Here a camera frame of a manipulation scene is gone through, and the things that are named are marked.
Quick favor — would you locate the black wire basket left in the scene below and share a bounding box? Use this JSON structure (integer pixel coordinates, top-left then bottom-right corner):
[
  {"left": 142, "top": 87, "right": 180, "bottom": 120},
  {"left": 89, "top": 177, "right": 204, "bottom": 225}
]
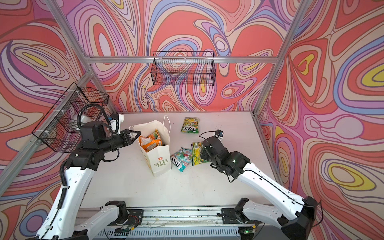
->
[{"left": 32, "top": 83, "right": 109, "bottom": 153}]

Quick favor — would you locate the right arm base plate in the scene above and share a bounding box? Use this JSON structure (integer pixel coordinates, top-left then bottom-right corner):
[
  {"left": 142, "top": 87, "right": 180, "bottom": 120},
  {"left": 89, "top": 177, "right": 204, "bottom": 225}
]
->
[{"left": 217, "top": 208, "right": 262, "bottom": 226}]

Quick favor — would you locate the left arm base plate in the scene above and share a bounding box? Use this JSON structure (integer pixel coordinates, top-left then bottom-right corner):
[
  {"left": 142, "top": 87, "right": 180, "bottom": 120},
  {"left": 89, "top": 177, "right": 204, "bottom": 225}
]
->
[{"left": 116, "top": 209, "right": 144, "bottom": 233}]

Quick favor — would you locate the black wire basket back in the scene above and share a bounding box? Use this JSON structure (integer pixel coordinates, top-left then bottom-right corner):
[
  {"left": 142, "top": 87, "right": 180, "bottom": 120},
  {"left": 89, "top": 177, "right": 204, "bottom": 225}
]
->
[{"left": 151, "top": 51, "right": 217, "bottom": 86}]

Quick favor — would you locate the teal Fox's mint blossom bag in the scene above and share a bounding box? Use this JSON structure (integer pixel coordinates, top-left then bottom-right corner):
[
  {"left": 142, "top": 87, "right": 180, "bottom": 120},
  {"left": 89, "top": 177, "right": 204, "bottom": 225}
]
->
[{"left": 171, "top": 148, "right": 193, "bottom": 173}]

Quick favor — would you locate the black wire basket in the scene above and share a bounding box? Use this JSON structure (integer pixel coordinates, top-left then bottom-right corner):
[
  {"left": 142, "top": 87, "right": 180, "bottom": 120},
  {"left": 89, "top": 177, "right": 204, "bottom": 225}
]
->
[
  {"left": 32, "top": 83, "right": 109, "bottom": 153},
  {"left": 151, "top": 51, "right": 217, "bottom": 86}
]

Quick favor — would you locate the orange Fox's fruits bag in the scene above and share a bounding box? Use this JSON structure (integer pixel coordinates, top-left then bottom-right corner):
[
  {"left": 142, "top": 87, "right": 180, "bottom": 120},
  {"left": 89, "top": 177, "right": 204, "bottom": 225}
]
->
[{"left": 139, "top": 129, "right": 163, "bottom": 153}]

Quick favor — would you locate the green Fox's spring tea bag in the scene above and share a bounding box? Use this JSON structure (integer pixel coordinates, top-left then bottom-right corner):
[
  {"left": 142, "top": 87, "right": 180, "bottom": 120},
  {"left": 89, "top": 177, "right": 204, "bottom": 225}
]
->
[{"left": 192, "top": 142, "right": 209, "bottom": 166}]

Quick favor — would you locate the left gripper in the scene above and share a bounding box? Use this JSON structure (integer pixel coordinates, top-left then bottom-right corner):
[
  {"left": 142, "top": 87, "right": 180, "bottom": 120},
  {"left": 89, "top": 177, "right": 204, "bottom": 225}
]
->
[{"left": 96, "top": 129, "right": 141, "bottom": 155}]

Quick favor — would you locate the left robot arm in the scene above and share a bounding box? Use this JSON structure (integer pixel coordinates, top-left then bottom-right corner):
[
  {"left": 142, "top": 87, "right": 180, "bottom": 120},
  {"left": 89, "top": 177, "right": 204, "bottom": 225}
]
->
[{"left": 34, "top": 104, "right": 142, "bottom": 240}]

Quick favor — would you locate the white tape roll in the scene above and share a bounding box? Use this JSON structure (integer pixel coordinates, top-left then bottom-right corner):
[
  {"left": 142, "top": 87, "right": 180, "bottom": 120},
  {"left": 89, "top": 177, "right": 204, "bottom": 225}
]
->
[{"left": 80, "top": 115, "right": 93, "bottom": 126}]

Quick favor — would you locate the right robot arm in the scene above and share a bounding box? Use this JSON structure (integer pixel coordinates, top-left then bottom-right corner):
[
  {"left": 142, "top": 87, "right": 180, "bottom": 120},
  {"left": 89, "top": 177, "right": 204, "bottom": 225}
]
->
[{"left": 202, "top": 136, "right": 320, "bottom": 240}]

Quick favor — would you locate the illustrated paper gift bag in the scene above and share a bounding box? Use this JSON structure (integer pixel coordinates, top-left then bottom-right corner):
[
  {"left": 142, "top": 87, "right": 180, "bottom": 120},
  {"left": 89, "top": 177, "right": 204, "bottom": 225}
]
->
[{"left": 133, "top": 115, "right": 172, "bottom": 177}]

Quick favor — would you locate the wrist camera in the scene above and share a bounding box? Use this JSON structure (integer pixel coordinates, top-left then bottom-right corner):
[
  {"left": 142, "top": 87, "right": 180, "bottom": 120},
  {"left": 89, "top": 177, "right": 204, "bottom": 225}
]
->
[
  {"left": 215, "top": 130, "right": 224, "bottom": 138},
  {"left": 109, "top": 114, "right": 124, "bottom": 135}
]

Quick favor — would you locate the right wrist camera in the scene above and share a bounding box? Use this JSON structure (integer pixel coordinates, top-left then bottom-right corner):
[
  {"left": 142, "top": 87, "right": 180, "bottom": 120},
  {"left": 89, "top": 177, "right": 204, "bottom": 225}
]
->
[{"left": 215, "top": 130, "right": 224, "bottom": 138}]

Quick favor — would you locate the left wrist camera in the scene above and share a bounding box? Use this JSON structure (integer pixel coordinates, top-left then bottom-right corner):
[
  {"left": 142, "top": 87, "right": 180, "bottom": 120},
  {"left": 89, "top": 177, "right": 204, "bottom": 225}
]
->
[{"left": 109, "top": 114, "right": 124, "bottom": 135}]

